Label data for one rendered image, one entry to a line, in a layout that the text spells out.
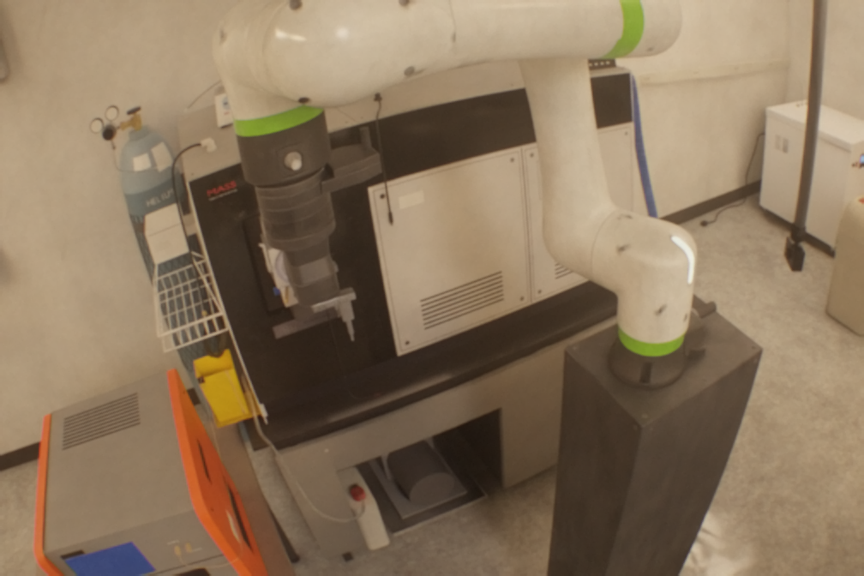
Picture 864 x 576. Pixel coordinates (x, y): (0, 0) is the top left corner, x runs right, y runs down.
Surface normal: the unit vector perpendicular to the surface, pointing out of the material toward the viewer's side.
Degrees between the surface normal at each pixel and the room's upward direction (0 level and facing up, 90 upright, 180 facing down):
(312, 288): 90
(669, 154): 90
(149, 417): 0
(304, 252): 101
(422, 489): 90
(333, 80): 111
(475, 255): 90
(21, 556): 0
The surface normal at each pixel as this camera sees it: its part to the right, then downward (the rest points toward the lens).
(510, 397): 0.43, 0.45
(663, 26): 0.61, 0.50
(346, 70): 0.33, 0.68
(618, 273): -0.78, 0.37
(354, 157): -0.11, -0.83
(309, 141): 0.76, 0.28
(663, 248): -0.17, -0.64
